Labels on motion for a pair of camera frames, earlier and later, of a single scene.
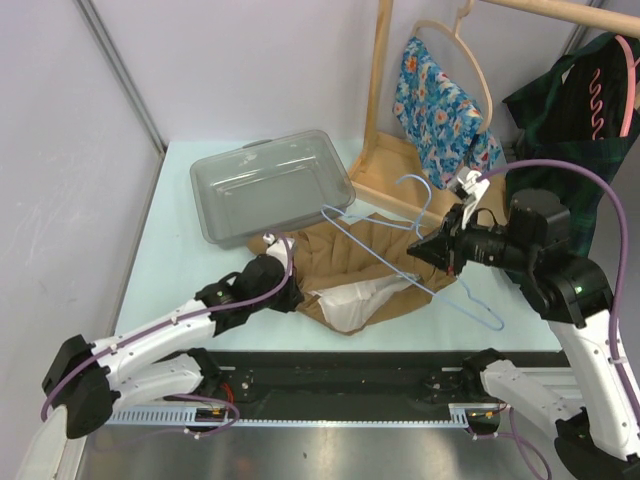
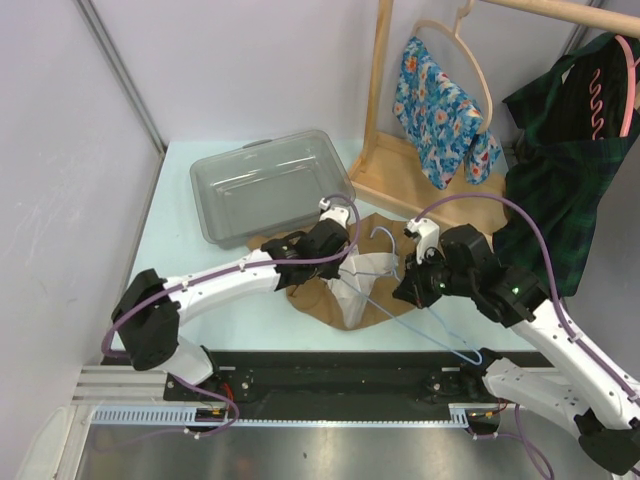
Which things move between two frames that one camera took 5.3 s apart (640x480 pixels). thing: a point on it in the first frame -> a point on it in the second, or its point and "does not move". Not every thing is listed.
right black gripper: (446, 248) -> (414, 275)
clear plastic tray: (267, 186) does not move
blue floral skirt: (445, 128) does not move
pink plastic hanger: (634, 63) does not move
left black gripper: (292, 296) -> (331, 271)
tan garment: (360, 274) does not move
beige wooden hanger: (454, 33) does not move
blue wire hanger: (497, 323) -> (416, 296)
